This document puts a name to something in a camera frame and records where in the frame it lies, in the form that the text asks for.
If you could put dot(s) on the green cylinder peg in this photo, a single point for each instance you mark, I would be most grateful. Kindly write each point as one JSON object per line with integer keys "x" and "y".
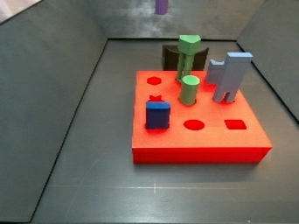
{"x": 190, "y": 86}

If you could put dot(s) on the tall light blue block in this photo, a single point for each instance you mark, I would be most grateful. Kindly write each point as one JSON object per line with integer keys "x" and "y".
{"x": 235, "y": 68}

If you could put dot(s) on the purple rectangular block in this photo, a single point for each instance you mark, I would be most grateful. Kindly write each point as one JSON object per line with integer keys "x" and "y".
{"x": 160, "y": 7}

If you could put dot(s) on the dark blue rounded block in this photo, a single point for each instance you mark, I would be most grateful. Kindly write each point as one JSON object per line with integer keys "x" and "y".
{"x": 158, "y": 111}

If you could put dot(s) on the black curved block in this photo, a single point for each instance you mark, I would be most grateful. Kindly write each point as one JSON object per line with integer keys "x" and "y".
{"x": 171, "y": 58}

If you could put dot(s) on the green pentagon-top peg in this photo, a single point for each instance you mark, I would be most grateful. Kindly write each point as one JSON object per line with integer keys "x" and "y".
{"x": 188, "y": 47}

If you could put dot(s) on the red shape sorter board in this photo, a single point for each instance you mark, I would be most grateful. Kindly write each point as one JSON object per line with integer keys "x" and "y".
{"x": 209, "y": 132}

